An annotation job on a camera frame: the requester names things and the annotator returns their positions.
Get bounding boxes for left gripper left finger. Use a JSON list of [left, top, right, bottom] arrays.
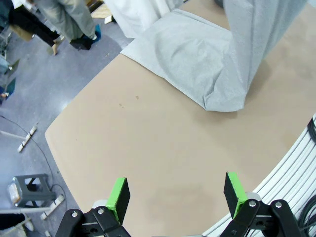
[[55, 177, 131, 237]]

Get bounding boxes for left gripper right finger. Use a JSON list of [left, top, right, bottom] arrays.
[[221, 172, 305, 237]]

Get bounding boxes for grey training pants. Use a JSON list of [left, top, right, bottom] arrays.
[[120, 0, 295, 113]]

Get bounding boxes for white stand foot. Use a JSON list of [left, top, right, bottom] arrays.
[[0, 194, 66, 221]]

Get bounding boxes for grey plastic stool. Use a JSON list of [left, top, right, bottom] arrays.
[[8, 173, 57, 208]]

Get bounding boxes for person in white shirt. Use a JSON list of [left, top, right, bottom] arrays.
[[103, 0, 185, 39]]

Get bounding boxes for wooden board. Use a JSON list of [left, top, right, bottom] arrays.
[[90, 1, 114, 25]]

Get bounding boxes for mannequin in white shirt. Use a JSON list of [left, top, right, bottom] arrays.
[[37, 0, 98, 43]]

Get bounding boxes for white ribbed mounting rail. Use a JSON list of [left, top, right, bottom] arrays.
[[203, 112, 316, 237]]

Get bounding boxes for black floor cable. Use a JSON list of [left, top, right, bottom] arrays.
[[0, 115, 68, 213]]

